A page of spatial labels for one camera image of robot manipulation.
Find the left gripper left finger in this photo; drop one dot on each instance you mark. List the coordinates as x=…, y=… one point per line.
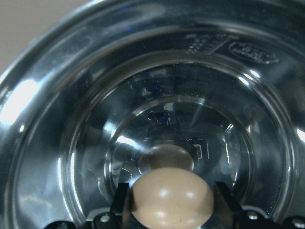
x=118, y=216

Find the brown egg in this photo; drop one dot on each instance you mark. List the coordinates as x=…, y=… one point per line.
x=172, y=198

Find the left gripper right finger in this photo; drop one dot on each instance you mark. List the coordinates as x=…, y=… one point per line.
x=233, y=216

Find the pale green steel pot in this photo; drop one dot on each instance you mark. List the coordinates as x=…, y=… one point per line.
x=222, y=80

